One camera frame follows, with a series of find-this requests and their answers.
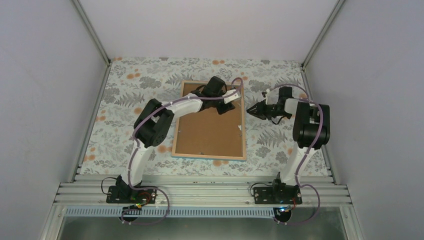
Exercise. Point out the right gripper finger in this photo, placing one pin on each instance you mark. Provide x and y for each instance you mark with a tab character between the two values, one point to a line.
256	113
259	105

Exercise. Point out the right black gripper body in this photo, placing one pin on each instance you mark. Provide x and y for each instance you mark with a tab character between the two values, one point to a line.
275	112

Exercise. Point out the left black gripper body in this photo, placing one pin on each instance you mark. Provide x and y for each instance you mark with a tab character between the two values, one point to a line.
220	111

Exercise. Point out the brown backing board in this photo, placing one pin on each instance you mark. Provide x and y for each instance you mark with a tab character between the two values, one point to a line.
208	132

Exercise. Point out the teal wooden picture frame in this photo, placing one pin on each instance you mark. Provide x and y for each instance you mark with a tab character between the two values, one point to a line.
243	132

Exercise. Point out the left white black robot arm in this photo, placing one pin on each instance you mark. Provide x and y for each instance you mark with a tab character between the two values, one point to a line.
153	124

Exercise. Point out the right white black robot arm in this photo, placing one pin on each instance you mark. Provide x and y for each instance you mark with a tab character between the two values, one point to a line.
311	131

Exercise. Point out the floral patterned table mat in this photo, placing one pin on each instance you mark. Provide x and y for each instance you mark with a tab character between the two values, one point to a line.
133	81

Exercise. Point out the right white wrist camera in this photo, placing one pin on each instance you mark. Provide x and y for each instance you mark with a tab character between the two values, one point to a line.
270	96

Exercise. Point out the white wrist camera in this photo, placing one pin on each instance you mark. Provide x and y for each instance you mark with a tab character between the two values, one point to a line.
270	96
231	95

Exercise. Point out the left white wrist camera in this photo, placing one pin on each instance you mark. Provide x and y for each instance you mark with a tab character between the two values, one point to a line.
231	95

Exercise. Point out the right aluminium corner post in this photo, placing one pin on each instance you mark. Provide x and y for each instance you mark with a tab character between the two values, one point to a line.
327	24

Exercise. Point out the aluminium corner post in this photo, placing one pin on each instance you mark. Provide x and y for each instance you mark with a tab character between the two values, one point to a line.
327	24
91	30

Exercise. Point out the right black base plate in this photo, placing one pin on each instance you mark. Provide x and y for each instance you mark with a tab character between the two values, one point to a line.
265	195

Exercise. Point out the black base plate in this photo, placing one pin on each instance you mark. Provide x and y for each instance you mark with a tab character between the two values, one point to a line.
142	197
265	195

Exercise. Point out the slotted grey cable duct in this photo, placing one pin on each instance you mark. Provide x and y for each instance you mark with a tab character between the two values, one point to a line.
173	212

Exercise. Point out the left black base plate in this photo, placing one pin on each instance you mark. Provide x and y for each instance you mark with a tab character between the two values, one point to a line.
142	197

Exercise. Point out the aluminium rail base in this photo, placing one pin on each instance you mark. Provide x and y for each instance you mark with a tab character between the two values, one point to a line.
336	219

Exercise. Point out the left aluminium corner post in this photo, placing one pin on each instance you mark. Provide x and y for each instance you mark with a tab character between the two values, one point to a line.
91	30

